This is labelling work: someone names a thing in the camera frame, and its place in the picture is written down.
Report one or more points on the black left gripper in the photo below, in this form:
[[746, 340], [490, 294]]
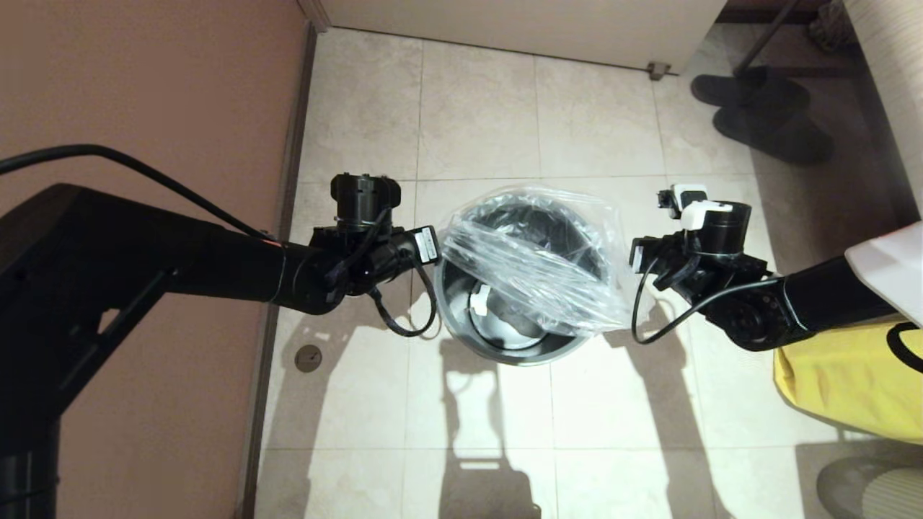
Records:
[[418, 249]]

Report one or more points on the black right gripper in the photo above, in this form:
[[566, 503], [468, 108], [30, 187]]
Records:
[[649, 256]]

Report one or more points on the clear plastic trash bag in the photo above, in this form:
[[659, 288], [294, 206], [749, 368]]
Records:
[[548, 281]]

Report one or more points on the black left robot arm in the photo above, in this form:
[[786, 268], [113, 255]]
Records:
[[144, 274]]

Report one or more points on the black round trash bin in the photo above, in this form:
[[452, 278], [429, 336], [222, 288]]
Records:
[[461, 324]]

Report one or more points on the yellow bag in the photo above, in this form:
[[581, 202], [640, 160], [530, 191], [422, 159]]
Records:
[[844, 389]]

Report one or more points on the round metal floor plate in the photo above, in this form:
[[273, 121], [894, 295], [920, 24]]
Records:
[[308, 358]]

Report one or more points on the black slipper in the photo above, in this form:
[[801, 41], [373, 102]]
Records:
[[779, 137], [750, 90]]

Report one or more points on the metal door stopper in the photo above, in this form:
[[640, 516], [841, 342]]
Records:
[[657, 71]]

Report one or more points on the beige door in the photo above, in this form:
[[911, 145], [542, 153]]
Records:
[[505, 25]]

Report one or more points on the dark furniture leg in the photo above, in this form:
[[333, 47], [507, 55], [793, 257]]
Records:
[[768, 36]]

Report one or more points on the grey fuzzy object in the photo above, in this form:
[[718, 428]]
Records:
[[826, 29]]

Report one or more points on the beige striped upholstered furniture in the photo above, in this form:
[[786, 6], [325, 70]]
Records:
[[898, 79]]

